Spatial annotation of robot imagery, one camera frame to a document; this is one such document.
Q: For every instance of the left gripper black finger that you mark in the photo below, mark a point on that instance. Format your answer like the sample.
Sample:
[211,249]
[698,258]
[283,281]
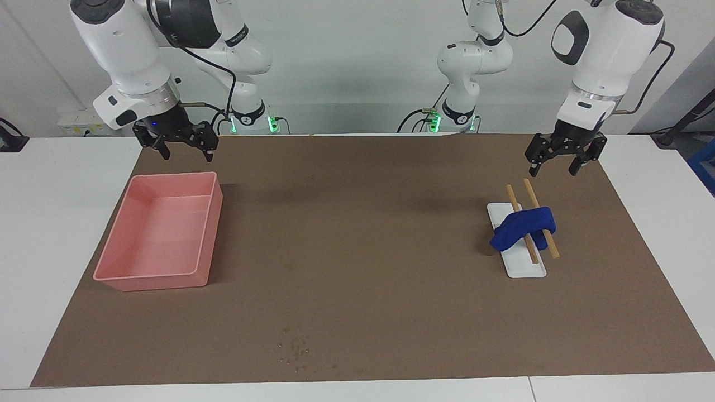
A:
[576,166]
[534,167]

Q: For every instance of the white towel rack base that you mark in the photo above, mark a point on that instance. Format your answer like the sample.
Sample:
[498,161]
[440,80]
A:
[525,268]

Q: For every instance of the black tripod leg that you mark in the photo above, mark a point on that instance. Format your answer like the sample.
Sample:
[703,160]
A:
[684,120]

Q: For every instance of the white power strip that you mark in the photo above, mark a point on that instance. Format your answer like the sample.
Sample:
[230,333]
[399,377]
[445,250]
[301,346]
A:
[75,123]

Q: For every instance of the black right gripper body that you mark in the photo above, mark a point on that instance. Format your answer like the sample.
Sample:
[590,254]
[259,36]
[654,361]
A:
[173,125]

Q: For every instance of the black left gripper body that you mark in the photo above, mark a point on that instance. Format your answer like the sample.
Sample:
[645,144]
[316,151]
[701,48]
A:
[570,139]

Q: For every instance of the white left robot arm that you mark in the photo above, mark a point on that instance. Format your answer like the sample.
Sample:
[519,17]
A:
[609,50]

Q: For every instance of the pink plastic bin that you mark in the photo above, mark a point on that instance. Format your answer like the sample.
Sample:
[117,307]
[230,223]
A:
[156,234]

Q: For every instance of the brown table mat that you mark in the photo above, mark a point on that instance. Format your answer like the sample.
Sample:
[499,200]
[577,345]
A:
[357,251]

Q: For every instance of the blue towel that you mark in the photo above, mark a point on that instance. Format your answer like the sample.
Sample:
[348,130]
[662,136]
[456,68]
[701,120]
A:
[519,226]

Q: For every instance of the wooden rack rod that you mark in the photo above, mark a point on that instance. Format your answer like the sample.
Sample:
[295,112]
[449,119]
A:
[511,195]
[530,192]

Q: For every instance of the blue box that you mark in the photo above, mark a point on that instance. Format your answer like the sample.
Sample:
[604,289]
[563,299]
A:
[705,164]

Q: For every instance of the black stand foot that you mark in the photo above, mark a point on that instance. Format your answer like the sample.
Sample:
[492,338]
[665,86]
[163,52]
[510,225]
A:
[11,142]

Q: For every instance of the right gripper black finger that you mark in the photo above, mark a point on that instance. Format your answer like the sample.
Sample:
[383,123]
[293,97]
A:
[208,153]
[164,151]

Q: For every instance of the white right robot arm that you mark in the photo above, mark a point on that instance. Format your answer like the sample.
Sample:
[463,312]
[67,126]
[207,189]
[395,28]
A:
[117,44]

